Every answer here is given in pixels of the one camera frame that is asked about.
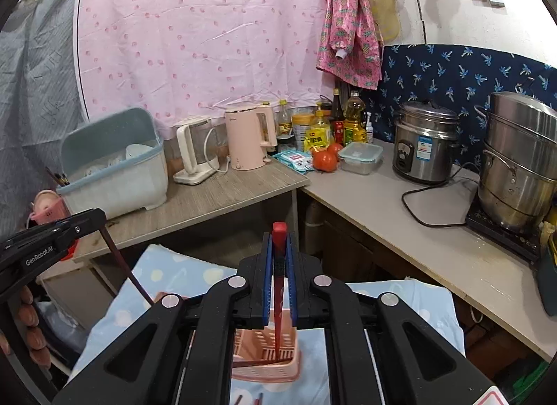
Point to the dark maroon chopstick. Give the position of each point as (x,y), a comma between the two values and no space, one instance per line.
(123,265)

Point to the black induction cooker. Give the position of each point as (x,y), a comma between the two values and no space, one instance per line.
(524,245)

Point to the pink perforated utensil basket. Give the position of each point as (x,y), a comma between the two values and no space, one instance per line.
(257,358)

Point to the stacked steel steamer pot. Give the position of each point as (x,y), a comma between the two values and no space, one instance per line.
(518,177)

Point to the clear food storage box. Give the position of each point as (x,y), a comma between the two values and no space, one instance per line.
(360,158)

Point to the yellow seasoning bag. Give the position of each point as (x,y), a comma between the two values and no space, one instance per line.
(318,135)

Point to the small pink plastic basket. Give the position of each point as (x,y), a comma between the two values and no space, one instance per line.
(48,206)

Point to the red tomato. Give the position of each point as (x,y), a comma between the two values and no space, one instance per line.
(326,159)

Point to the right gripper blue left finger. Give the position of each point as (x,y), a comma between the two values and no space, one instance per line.
(268,274)

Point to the pink electric kettle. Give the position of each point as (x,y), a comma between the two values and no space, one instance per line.
(251,132)

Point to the steel rice cooker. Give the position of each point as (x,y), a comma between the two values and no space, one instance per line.
(426,140)

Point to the left hand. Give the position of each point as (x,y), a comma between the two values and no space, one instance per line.
(34,337)

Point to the yellow lid jar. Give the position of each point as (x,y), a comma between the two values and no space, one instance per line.
(301,122)

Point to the red chopstick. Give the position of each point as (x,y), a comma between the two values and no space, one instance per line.
(279,238)

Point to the grey blue dish rack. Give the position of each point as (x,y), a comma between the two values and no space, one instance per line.
(116,164)

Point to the grey curtain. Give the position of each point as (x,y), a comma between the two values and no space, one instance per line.
(39,103)

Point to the blue palm print cloth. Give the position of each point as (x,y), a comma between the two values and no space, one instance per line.
(458,78)

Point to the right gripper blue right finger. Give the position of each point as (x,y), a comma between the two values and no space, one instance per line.
(292,282)

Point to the dark soy sauce bottle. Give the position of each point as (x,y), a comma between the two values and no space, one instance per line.
(338,118)

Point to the white glass electric kettle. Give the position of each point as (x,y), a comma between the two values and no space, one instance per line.
(194,136)

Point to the pink floral apron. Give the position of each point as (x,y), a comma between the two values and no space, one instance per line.
(350,44)

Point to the yellow cooking oil bottle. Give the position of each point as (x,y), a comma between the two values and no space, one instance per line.
(354,131)

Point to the wet wipes pack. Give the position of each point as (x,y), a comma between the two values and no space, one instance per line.
(299,161)

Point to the pink dotted curtain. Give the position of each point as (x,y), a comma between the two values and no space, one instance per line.
(182,58)

